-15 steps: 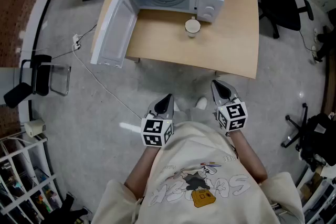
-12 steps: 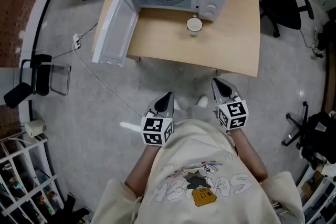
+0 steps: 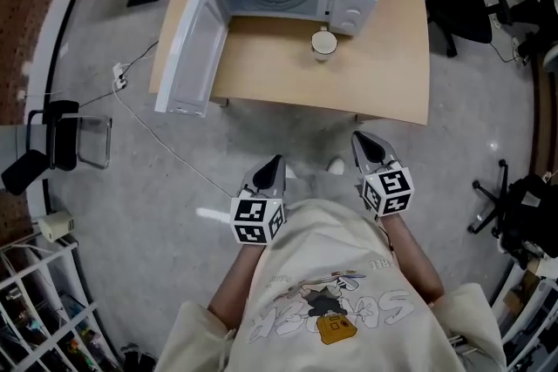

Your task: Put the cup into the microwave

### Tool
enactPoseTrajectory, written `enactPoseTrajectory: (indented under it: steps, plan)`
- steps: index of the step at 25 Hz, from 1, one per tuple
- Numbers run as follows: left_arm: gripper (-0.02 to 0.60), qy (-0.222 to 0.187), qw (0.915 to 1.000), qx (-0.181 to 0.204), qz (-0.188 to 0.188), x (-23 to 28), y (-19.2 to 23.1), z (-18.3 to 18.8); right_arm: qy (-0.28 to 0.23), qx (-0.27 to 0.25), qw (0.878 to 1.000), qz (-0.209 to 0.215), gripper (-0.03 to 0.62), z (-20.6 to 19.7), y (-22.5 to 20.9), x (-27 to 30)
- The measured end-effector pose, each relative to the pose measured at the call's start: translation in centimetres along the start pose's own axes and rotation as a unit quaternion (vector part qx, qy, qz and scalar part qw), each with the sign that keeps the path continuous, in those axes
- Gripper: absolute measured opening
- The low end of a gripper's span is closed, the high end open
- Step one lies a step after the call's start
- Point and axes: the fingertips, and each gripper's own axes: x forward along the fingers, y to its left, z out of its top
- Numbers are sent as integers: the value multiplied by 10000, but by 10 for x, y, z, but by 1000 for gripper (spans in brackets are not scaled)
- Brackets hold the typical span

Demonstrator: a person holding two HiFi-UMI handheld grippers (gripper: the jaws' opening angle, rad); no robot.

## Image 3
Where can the white cup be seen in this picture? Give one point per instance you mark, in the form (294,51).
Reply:
(324,44)

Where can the small white box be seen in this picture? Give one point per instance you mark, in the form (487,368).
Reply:
(56,225)

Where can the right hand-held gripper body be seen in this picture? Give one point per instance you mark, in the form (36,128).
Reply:
(390,189)

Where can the person's left forearm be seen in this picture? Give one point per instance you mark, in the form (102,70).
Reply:
(237,279)

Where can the white power strip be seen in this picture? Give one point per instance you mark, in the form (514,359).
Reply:
(119,76)

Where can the black metal frame chair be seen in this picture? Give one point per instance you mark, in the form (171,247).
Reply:
(52,144)

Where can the person's white left shoe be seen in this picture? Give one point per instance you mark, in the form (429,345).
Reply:
(290,172)

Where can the person's white right shoe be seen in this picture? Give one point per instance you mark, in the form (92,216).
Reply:
(336,166)

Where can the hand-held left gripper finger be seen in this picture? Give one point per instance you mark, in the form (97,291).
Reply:
(251,181)
(281,179)

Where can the person's right forearm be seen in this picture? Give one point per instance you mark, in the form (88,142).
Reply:
(412,261)

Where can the person's white shoe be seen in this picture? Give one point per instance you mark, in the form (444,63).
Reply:
(290,172)
(336,166)

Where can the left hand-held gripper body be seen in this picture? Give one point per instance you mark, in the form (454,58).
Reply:
(255,222)

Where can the cream printed sweatshirt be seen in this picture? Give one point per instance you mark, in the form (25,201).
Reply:
(322,274)

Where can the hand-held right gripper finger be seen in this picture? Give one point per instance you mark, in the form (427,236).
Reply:
(359,161)
(384,150)

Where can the grey trousers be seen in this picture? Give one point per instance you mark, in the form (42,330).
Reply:
(322,189)

